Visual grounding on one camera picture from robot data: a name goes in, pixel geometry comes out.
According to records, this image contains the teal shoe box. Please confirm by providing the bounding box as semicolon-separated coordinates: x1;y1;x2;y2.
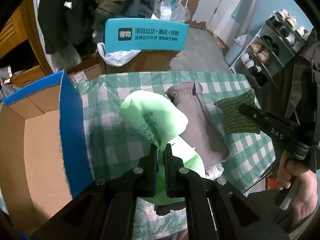
105;18;189;53

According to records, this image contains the grey shoe rack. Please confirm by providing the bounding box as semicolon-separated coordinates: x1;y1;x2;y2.
230;9;310;89

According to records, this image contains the blue-rimmed cardboard box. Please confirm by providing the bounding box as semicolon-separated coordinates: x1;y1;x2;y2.
1;72;93;233

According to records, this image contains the black hanging coat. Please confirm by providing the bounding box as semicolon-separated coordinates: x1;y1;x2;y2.
37;0;95;57

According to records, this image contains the green checkered tablecloth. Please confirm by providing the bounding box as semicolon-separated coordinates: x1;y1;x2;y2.
72;71;277;240

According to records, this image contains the brown cardboard box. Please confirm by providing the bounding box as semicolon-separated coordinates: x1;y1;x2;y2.
106;50;184;74

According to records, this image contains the grey fleece mitten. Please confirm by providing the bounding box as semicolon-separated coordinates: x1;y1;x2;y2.
166;81;230;169

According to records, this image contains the white plastic bag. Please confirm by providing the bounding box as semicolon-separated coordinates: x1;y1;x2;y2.
97;42;140;67

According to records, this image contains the light green soft pouch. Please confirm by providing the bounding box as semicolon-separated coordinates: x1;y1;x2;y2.
119;90;205;205

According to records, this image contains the green knitted cloth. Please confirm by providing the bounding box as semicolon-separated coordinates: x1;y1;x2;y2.
214;89;260;135

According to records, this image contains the white cloth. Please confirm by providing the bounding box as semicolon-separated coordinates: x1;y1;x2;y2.
205;163;224;180

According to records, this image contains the black sock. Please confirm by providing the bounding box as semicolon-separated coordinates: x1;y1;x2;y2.
154;201;185;216

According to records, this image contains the light blue trash bin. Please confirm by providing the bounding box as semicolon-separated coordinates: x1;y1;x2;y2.
224;40;243;66

